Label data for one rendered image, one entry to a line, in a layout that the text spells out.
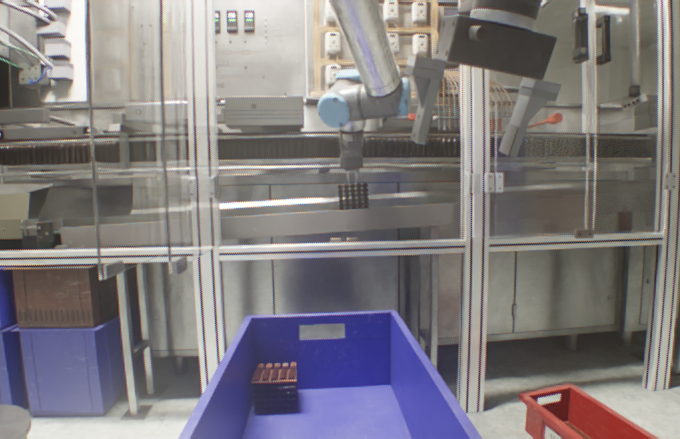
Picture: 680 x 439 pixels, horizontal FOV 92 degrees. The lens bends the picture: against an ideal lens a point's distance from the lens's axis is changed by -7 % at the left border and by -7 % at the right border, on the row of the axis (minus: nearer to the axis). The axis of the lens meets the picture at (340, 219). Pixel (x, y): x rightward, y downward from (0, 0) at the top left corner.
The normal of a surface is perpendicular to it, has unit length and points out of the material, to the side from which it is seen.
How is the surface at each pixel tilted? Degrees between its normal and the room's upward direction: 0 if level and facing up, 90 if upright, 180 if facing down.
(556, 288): 90
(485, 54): 114
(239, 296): 90
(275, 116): 90
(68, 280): 90
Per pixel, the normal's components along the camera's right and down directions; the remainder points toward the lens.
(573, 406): -0.98, 0.04
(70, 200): 0.07, 0.07
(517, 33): 0.11, 0.46
